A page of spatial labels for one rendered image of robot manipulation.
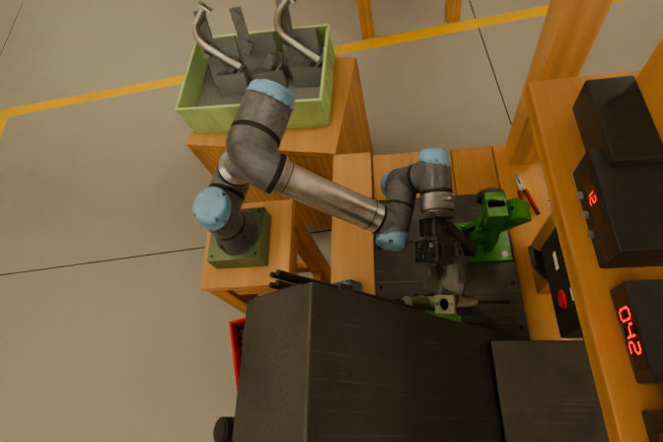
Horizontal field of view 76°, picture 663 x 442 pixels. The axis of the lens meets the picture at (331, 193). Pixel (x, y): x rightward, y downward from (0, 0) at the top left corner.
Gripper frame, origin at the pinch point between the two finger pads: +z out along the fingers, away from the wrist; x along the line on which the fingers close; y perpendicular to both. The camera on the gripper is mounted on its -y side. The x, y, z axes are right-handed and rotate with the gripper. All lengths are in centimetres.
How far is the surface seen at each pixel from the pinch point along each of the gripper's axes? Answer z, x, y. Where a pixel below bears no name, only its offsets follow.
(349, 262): -11.0, -42.9, -4.3
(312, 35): -103, -63, -4
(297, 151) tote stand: -58, -77, -5
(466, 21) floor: -184, -94, -151
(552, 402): 18.4, 18.7, -4.2
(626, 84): -32, 44, 9
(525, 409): 19.8, 15.5, -0.4
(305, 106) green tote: -73, -66, -2
